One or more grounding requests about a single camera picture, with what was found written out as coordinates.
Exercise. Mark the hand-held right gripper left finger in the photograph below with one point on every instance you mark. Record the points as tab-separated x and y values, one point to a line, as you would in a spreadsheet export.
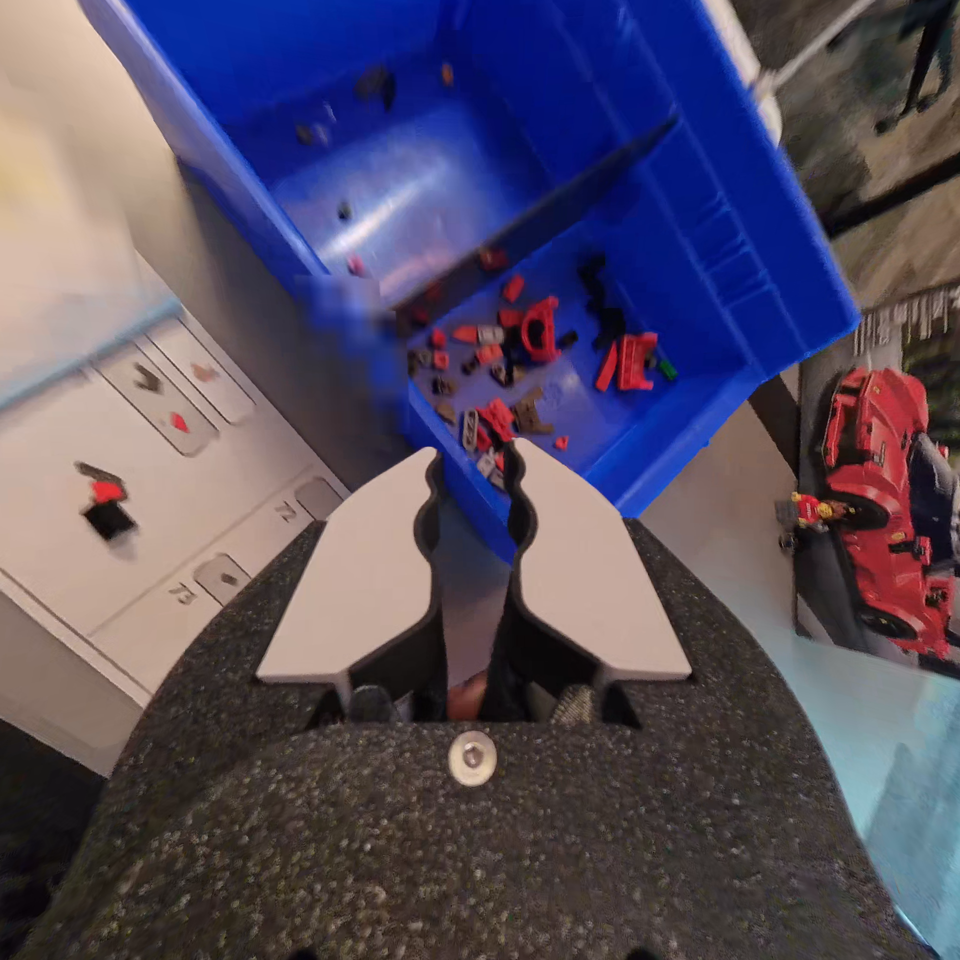
360	585

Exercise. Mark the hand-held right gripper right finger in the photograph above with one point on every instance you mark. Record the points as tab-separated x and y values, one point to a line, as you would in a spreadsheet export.
592	585

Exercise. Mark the lego instruction booklet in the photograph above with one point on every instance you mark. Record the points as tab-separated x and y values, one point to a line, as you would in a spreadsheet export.
247	487

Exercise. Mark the pile of lego pieces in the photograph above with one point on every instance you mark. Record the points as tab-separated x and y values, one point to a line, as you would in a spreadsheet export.
540	330

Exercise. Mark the blue plastic bin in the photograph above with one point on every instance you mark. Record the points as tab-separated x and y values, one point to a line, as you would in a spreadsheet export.
712	225

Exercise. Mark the lego set box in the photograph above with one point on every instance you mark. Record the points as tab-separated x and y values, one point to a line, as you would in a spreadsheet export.
877	465

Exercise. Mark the dark grey lego piece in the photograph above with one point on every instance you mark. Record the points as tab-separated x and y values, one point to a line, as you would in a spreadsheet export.
307	135

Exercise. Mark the black bin divider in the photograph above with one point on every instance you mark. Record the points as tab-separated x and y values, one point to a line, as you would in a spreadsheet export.
525	217

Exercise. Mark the white bar stand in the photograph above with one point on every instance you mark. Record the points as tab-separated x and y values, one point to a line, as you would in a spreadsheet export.
765	97

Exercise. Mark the black office chair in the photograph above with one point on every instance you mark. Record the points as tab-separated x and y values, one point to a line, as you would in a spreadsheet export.
926	67

